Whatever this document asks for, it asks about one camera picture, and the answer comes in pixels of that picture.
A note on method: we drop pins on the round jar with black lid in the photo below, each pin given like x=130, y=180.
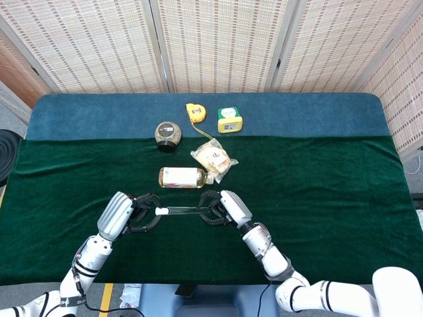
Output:
x=168, y=133

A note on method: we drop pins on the yellow box with green lid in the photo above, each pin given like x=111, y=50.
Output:
x=229, y=123

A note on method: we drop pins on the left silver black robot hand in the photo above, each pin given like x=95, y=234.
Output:
x=114, y=214

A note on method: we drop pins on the yellow tape measure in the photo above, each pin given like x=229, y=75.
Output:
x=195, y=112

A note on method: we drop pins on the blue table cover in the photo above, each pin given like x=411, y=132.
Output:
x=99, y=115

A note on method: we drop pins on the labelled bottle of yellow liquid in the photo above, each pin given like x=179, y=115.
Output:
x=180, y=177

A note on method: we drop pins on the flat black plate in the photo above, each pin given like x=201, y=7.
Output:
x=185, y=290

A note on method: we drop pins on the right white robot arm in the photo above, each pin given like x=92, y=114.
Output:
x=274, y=257

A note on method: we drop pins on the clear glass test tube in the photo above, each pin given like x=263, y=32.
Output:
x=185, y=209

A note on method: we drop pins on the crumpled white cloth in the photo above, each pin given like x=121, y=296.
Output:
x=129, y=295

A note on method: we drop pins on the green velvet cloth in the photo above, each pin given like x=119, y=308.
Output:
x=330, y=214

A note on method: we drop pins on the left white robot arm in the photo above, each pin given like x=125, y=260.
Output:
x=89, y=257

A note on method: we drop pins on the black round ribbed object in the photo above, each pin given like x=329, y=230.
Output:
x=8, y=155

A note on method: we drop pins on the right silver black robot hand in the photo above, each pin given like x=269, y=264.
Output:
x=236, y=208

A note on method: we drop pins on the small white cap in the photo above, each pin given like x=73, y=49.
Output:
x=161, y=211

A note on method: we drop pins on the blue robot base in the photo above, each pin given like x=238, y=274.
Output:
x=211, y=303

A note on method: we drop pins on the clear bag of bread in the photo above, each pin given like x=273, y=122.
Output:
x=211, y=158

